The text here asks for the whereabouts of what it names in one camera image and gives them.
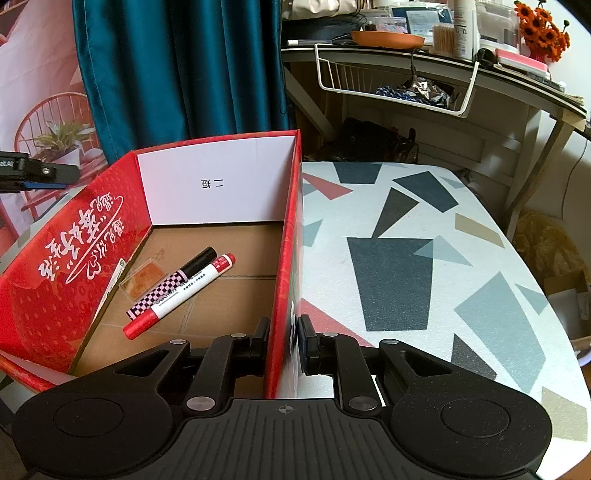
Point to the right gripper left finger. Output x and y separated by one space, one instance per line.
216 368

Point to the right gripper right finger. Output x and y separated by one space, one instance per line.
342 358

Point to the pink checkered black pen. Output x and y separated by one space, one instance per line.
172 281

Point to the red white marker pen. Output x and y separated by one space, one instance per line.
166 304

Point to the red strawberry cardboard box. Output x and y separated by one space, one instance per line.
62 312

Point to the printed room backdrop cloth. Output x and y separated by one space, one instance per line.
44 109

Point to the geometric patterned table cover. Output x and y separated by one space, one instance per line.
408 252

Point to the blue curtain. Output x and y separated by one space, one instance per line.
157 72

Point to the cluttered white desk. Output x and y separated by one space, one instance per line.
505 129

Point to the orange oval tray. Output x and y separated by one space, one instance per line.
386 39

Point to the cotton swab container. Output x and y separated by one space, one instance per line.
444 40

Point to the pink book stack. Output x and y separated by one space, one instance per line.
522 63

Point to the white lotion bottle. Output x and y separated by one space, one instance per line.
465 28

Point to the orange flowers red vase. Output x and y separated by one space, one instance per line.
545 40

